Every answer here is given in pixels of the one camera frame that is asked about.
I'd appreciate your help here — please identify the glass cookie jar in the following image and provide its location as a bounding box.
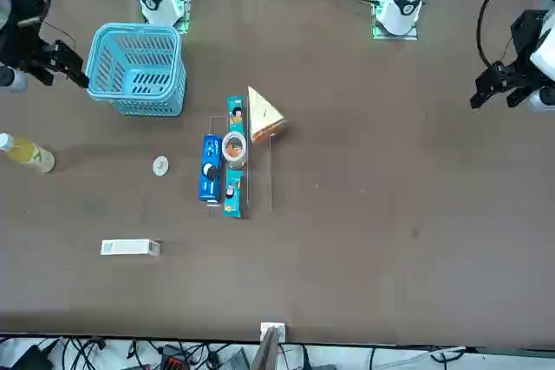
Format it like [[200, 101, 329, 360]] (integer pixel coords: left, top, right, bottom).
[[221, 130, 250, 169]]

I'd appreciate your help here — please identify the grey upright post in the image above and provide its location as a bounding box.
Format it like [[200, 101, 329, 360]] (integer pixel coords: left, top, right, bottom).
[[251, 325, 281, 370]]

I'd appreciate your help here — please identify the round metal jar lid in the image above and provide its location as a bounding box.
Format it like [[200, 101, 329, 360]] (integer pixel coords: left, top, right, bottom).
[[152, 154, 170, 177]]

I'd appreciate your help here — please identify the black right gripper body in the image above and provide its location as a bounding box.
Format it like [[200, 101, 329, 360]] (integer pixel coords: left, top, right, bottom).
[[0, 0, 49, 68]]

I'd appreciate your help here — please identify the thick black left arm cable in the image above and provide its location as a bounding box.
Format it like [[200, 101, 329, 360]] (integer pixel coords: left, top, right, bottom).
[[476, 0, 519, 68]]

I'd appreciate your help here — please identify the light blue plastic basket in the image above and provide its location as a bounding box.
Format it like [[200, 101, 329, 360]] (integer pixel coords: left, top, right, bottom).
[[85, 22, 188, 118]]

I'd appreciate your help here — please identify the yellow juice bottle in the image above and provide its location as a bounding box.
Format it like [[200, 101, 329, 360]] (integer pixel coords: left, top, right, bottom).
[[0, 133, 56, 174]]

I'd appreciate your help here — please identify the black power adapter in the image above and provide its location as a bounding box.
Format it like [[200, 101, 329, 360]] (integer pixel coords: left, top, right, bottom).
[[10, 343, 56, 370]]

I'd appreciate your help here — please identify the black orange device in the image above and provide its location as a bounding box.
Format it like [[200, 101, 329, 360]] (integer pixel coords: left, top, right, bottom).
[[160, 345, 192, 370]]

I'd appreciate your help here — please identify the blue Oreo cookie box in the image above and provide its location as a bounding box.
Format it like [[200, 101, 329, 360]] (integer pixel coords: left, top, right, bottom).
[[197, 133, 224, 203]]

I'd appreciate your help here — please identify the white cookie box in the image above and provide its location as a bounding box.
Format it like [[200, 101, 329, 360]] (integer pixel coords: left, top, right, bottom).
[[100, 238, 162, 258]]

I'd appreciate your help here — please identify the grey foot pedal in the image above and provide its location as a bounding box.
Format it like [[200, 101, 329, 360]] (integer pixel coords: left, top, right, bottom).
[[225, 348, 251, 370]]

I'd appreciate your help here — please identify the clear acrylic display shelf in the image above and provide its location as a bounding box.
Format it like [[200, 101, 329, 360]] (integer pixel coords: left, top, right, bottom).
[[206, 114, 275, 220]]

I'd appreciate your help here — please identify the white socket block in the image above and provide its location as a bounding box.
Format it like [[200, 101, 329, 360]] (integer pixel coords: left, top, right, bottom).
[[259, 321, 287, 343]]

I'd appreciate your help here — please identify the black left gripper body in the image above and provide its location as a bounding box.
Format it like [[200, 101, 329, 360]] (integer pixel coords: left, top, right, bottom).
[[511, 9, 550, 63]]

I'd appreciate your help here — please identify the triangular wrapped sandwich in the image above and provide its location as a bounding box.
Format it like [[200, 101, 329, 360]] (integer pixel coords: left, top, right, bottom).
[[247, 86, 288, 146]]

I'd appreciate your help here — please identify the teal snack packet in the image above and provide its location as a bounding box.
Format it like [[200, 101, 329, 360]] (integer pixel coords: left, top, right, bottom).
[[222, 169, 244, 218], [227, 96, 245, 133]]

